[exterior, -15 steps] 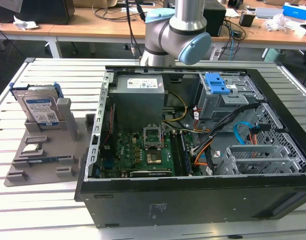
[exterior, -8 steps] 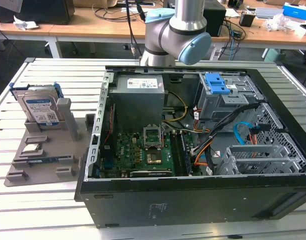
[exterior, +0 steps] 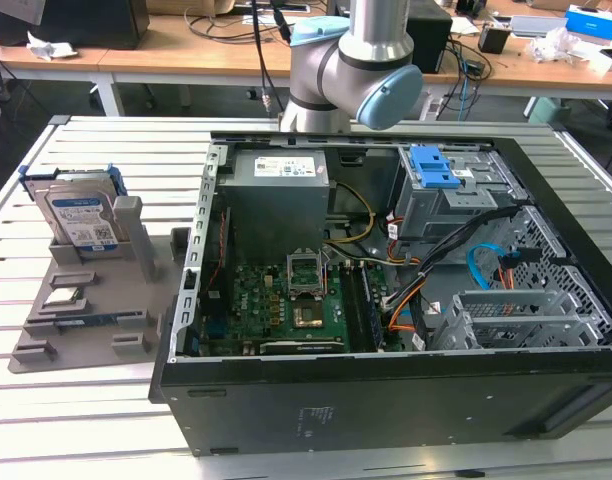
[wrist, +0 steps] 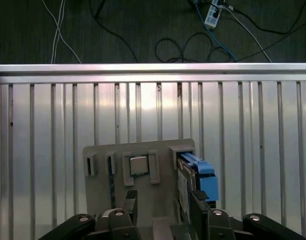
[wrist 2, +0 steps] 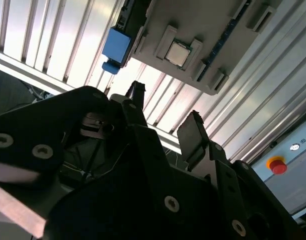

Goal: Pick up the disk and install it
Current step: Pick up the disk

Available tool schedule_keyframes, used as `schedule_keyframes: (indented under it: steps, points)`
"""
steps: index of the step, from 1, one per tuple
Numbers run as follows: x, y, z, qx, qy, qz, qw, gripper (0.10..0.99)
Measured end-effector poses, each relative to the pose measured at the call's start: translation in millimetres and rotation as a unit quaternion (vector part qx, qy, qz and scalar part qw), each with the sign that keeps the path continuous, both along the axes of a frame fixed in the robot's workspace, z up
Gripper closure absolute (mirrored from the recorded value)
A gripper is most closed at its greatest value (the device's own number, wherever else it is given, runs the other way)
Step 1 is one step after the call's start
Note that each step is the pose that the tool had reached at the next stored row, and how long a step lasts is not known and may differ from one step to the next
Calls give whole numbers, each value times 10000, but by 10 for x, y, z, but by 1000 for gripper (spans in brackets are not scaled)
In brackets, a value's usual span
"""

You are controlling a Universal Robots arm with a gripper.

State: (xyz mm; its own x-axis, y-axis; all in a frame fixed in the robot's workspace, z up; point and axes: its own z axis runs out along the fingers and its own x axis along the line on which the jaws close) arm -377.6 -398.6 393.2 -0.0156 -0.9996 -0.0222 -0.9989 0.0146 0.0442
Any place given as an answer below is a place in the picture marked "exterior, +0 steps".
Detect grey laptop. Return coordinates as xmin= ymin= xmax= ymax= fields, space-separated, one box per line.
xmin=509 ymin=13 xmax=570 ymax=39

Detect silver CPU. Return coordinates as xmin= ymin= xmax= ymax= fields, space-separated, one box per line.
xmin=42 ymin=286 xmax=86 ymax=307

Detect blue plastic drive latch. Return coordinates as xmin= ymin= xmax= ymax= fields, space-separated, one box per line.
xmin=407 ymin=143 xmax=461 ymax=190

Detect white power strip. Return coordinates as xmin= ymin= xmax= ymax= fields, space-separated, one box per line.
xmin=419 ymin=94 xmax=446 ymax=122

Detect grey metal disk bay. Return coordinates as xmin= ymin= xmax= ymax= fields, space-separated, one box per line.
xmin=428 ymin=287 xmax=612 ymax=352

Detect black speaker box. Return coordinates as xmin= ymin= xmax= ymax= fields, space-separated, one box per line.
xmin=408 ymin=5 xmax=456 ymax=75

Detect grey power supply unit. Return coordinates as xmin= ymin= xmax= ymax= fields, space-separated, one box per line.
xmin=214 ymin=151 xmax=333 ymax=265

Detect crumpled white paper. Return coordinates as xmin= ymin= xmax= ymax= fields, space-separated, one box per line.
xmin=25 ymin=30 xmax=80 ymax=63

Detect hard disk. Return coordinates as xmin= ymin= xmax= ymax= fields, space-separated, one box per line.
xmin=17 ymin=163 xmax=131 ymax=260

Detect large black box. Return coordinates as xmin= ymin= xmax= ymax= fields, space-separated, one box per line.
xmin=33 ymin=0 xmax=151 ymax=51

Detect grey plastic parts rack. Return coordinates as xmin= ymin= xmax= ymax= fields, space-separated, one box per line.
xmin=8 ymin=194 xmax=193 ymax=375

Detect black cable bundle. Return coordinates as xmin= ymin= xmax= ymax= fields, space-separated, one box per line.
xmin=380 ymin=203 xmax=525 ymax=316

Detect black RAM slot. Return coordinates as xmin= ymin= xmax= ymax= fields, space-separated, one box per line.
xmin=340 ymin=264 xmax=370 ymax=352

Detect wooden desk white frame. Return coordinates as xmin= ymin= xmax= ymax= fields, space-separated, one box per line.
xmin=0 ymin=14 xmax=155 ymax=119
xmin=98 ymin=9 xmax=612 ymax=121

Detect blue cardboard box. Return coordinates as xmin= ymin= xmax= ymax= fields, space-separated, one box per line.
xmin=564 ymin=4 xmax=612 ymax=42

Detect white open box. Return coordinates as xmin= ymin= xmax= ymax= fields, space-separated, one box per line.
xmin=583 ymin=42 xmax=612 ymax=75

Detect black graphics card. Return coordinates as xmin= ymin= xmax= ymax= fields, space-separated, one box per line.
xmin=243 ymin=335 xmax=346 ymax=357

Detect black open PC case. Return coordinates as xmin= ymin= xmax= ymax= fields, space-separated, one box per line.
xmin=148 ymin=130 xmax=612 ymax=459

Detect CPU socket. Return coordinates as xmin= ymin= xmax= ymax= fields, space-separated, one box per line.
xmin=290 ymin=299 xmax=327 ymax=330

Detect crumpled clear plastic bag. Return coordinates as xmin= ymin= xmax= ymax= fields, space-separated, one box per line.
xmin=528 ymin=25 xmax=587 ymax=65

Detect blue data wire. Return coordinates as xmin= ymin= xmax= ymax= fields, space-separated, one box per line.
xmin=464 ymin=241 xmax=506 ymax=292

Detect pale green bin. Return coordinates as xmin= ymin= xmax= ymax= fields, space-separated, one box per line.
xmin=527 ymin=96 xmax=563 ymax=126

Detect yellow power wires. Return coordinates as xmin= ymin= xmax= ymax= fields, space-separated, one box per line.
xmin=324 ymin=180 xmax=378 ymax=247

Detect green Dell motherboard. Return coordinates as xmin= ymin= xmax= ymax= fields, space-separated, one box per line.
xmin=198 ymin=258 xmax=405 ymax=357

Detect orange power wire black plug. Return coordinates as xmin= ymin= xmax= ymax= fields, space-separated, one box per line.
xmin=496 ymin=246 xmax=543 ymax=292

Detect orange motherboard wire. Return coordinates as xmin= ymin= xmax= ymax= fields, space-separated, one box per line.
xmin=387 ymin=289 xmax=423 ymax=335

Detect metal socket cover frame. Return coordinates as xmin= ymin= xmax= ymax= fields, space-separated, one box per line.
xmin=284 ymin=247 xmax=328 ymax=301

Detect brown cardboard box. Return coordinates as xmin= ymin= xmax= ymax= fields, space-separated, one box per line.
xmin=146 ymin=0 xmax=237 ymax=16

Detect grey optical drive cage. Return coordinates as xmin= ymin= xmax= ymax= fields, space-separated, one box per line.
xmin=393 ymin=144 xmax=530 ymax=242

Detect black pen holder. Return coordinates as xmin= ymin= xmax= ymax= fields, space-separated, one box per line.
xmin=477 ymin=23 xmax=513 ymax=55

